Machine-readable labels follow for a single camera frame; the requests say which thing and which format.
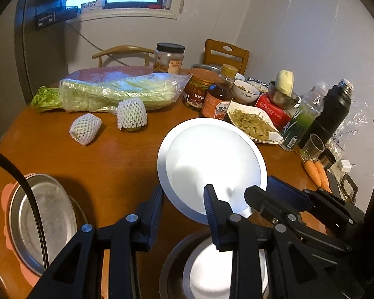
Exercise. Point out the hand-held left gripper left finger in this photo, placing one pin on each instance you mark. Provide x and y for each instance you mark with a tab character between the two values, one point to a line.
152	218

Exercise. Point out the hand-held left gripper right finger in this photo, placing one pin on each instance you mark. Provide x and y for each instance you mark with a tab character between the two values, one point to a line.
212	215

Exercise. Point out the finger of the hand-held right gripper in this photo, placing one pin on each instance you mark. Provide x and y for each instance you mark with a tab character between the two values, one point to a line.
286	191
261	197

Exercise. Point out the small white plate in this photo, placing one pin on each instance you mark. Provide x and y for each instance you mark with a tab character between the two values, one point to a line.
212	274

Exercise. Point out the large white plate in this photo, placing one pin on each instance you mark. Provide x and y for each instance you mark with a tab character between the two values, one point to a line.
205	155

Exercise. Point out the shiny metal bowl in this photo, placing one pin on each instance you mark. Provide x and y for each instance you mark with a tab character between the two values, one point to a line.
81	210

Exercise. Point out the steel plate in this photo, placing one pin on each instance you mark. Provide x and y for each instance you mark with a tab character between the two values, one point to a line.
50	218

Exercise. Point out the pink plastic plate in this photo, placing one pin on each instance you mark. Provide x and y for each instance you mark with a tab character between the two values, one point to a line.
4	199

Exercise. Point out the orange carrot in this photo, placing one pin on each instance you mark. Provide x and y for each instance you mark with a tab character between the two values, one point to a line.
322	176
311	171

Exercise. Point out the small steel cup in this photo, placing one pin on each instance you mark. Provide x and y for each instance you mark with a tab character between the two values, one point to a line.
327	158

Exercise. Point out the clear glass cup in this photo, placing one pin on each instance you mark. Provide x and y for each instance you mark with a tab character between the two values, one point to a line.
314	144

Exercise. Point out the white charger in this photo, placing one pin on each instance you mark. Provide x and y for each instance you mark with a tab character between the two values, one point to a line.
346	165

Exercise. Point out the green drink plastic bottle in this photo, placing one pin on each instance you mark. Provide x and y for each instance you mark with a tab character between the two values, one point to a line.
299	121

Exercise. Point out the plate of green beans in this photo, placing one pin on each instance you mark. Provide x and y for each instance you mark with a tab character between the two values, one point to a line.
252	121

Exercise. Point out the red tissue box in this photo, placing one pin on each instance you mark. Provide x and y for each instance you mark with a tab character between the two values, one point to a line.
274	112

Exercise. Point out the black thermos flask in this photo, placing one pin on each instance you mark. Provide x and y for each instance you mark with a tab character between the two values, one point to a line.
330	112

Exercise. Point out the white bowl with food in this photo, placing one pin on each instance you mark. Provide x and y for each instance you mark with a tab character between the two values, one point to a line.
246	95

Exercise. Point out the orange-label sauce bottle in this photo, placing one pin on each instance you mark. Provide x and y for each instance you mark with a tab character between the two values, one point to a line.
218	102

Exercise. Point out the clear plastic wrap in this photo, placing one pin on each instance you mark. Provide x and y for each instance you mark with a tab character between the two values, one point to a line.
361	115

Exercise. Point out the fruit in white foam net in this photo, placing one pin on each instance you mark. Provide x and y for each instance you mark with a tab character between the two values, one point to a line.
131	112
85	129

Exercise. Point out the blue patterned bowl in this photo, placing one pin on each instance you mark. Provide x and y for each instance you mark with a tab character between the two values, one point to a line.
261	84

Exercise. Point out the cream plastic kitchen gadget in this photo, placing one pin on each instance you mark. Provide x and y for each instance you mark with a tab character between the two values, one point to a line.
285	81

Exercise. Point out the chili sauce glass jar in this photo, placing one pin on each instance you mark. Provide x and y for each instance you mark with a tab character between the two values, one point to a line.
196	93

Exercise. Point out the bagged napa cabbage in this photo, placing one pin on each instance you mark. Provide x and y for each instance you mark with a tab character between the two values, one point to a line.
112	92

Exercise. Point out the steel pot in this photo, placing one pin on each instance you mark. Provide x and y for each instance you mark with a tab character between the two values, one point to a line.
205	67

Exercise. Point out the black-lidded plastic jar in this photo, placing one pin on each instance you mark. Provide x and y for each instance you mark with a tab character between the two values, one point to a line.
168	59

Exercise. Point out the curved-back wooden chair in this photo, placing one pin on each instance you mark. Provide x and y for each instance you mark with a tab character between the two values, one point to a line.
124	49

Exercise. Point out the grey refrigerator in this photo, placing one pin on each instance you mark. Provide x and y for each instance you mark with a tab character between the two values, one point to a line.
28	53

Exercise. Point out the white box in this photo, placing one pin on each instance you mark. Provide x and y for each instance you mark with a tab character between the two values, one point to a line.
93	5

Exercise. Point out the black metal frame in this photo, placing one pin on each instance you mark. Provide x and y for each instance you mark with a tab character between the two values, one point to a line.
349	185

